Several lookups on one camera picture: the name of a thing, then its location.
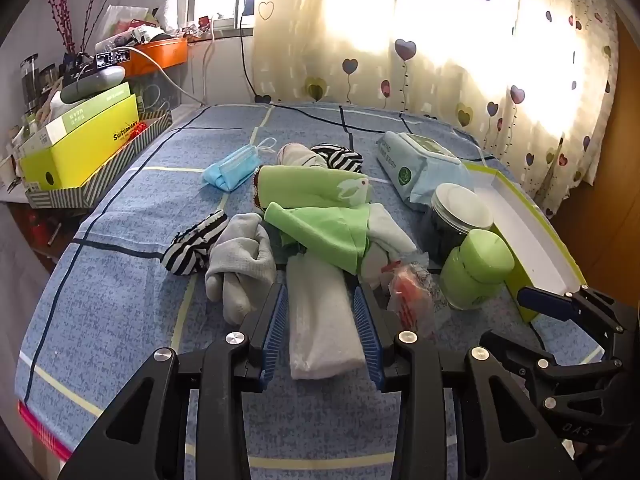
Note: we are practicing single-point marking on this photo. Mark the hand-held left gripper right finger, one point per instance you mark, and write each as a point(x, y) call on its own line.
point(367, 330)

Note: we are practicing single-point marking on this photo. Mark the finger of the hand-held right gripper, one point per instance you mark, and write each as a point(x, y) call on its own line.
point(520, 352)
point(545, 301)

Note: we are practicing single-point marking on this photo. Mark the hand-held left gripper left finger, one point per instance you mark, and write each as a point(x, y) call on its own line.
point(276, 330)

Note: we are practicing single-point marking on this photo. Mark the yellow-green box lid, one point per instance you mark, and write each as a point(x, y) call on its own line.
point(530, 230)

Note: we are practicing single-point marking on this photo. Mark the green sock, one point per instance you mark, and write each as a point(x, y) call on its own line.
point(300, 185)
point(325, 235)

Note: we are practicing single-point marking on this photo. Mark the black white striped sock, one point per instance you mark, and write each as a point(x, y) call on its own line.
point(340, 160)
point(192, 252)

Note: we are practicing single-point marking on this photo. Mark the blue face mask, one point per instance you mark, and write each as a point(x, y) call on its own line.
point(232, 167)

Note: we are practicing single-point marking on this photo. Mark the cream sock with thin stripes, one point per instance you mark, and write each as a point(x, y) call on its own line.
point(297, 155)

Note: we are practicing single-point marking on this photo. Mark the clear packet with red snack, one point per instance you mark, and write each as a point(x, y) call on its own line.
point(412, 300)

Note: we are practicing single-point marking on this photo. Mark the green jar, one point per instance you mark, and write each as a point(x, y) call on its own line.
point(475, 270)

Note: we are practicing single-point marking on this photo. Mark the clear plastic jar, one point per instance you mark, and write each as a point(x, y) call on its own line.
point(460, 210)

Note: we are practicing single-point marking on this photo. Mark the wooden wardrobe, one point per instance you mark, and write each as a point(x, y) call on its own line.
point(615, 160)

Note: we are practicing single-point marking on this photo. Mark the blue plaid bedsheet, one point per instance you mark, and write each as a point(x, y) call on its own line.
point(125, 285)

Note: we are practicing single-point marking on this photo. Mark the wet wipes pack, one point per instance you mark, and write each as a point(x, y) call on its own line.
point(415, 165)

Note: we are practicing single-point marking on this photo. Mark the striped cardboard tray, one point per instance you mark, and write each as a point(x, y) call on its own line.
point(100, 187)

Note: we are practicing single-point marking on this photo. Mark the red tinsel ornament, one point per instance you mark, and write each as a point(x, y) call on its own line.
point(135, 128)

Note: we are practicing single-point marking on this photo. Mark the pink mattress edge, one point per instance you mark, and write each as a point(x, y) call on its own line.
point(40, 427)

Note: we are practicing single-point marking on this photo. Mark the yellow cardboard box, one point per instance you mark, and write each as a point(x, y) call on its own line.
point(85, 150)

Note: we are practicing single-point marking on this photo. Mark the heart print curtain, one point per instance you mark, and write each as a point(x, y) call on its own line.
point(450, 35)

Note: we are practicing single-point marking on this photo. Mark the pale green flat box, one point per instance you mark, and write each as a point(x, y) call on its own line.
point(90, 107)

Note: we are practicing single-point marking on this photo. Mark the orange bin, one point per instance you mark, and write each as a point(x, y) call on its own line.
point(160, 57)

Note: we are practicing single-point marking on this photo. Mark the grey glasses case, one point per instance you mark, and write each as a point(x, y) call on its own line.
point(95, 82)

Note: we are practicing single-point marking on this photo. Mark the black power strip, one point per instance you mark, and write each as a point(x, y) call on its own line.
point(112, 57)

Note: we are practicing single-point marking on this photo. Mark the black charger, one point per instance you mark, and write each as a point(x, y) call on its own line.
point(249, 6)

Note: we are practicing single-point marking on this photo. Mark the small glass jar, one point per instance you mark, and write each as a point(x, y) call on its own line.
point(50, 76)

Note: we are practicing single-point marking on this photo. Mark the clear plastic bag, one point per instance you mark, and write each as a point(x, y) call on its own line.
point(120, 22)

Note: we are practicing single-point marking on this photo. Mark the tall glass jar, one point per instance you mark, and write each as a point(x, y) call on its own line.
point(30, 80)

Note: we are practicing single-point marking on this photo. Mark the dark twig decoration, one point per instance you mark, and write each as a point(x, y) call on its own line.
point(97, 10)

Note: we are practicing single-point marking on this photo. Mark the red branch decoration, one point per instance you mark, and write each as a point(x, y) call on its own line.
point(62, 10)

